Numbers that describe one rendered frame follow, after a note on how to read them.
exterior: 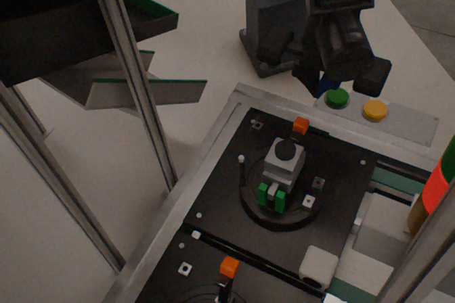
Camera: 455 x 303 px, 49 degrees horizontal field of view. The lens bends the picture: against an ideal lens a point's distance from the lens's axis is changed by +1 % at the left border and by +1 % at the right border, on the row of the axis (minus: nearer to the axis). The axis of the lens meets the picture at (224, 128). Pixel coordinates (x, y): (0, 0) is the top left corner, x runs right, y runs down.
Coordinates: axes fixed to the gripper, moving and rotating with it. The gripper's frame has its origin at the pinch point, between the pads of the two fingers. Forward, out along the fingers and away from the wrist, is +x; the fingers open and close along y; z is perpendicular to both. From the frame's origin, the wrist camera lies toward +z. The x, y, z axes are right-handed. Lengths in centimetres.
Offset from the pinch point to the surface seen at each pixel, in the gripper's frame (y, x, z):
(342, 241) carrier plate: -11.4, 12.3, -17.4
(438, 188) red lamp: -17.2, -25.3, -26.5
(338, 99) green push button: -1.8, 12.2, 7.6
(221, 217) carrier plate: 6.7, 12.3, -21.9
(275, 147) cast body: 1.4, 0.1, -13.5
